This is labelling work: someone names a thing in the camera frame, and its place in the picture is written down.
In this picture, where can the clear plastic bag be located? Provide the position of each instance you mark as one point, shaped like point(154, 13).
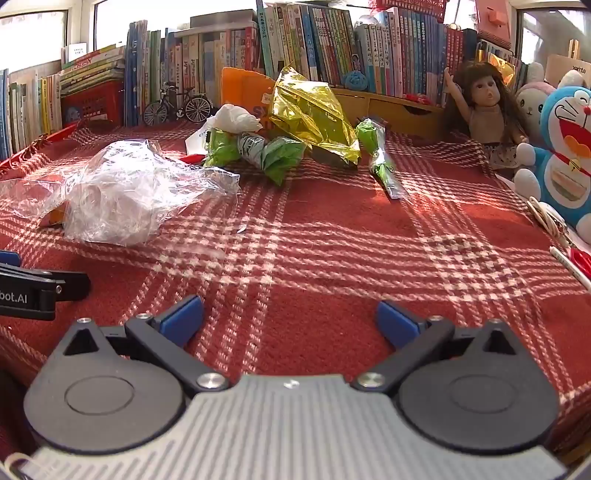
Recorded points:
point(129, 184)

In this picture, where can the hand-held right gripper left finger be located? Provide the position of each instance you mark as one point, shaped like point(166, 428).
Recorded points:
point(182, 318)

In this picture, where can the white pen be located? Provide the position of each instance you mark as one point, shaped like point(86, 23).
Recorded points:
point(565, 261)

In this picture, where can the red scissors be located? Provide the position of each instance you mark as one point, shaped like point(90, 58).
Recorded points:
point(581, 261)

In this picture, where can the row of paperback books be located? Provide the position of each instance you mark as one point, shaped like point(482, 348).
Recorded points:
point(369, 50)

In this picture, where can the red mesh basket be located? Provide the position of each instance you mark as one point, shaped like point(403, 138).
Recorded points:
point(411, 9)

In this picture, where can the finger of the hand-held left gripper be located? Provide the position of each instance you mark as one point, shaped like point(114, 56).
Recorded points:
point(69, 284)
point(9, 258)

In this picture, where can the orange paper bag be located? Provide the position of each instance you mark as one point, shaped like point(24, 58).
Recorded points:
point(244, 90)

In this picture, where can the white blue-print packet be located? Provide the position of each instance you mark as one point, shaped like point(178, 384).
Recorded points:
point(197, 141)

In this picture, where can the red flat tray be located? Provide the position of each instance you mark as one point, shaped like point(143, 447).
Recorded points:
point(41, 141)

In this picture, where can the stack of flat books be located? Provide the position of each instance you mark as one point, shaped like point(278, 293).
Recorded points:
point(92, 69)

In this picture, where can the white crumpled tissue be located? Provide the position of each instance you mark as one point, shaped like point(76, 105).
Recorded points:
point(235, 117)

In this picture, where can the pink box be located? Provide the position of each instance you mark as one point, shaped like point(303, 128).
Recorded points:
point(494, 18)

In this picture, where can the green snack packet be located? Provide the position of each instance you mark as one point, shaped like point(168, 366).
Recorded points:
point(381, 157)
point(277, 157)

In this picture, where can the blue cat plush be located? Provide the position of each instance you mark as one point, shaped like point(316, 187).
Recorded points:
point(563, 152)

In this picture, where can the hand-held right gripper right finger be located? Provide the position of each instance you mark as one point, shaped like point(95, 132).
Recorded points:
point(397, 323)

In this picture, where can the row of thin white books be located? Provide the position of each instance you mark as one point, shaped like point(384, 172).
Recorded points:
point(27, 110)

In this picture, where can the blue yarn ball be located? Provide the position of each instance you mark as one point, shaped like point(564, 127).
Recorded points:
point(355, 81)

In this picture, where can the row of shiny thin books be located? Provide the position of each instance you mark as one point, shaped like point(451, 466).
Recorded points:
point(498, 60)

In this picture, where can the small red plastic piece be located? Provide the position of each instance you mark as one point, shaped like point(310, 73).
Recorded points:
point(189, 158)

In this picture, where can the brown-haired doll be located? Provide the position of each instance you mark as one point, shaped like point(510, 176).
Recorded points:
point(487, 106)

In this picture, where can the grey flat box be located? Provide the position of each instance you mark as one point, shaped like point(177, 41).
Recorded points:
point(217, 23)

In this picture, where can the orange wrapper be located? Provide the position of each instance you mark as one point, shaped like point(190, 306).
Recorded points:
point(53, 217)

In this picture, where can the row of tall picture books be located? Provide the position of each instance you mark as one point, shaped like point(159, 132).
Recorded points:
point(184, 60)

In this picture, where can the pink bunny plush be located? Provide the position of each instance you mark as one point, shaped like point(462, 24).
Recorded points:
point(533, 104)

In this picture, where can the golden foil bag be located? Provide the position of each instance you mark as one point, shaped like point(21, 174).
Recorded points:
point(309, 110)

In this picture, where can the red knot ornament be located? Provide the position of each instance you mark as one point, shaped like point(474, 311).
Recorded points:
point(420, 99)

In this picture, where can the red plastic crate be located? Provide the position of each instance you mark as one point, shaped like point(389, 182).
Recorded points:
point(92, 104)

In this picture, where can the miniature black bicycle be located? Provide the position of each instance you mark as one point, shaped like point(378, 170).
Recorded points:
point(161, 110)

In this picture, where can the white card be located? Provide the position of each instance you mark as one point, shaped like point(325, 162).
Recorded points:
point(77, 53)

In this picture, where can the wooden drawer organizer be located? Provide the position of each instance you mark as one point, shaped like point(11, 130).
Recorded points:
point(397, 110)

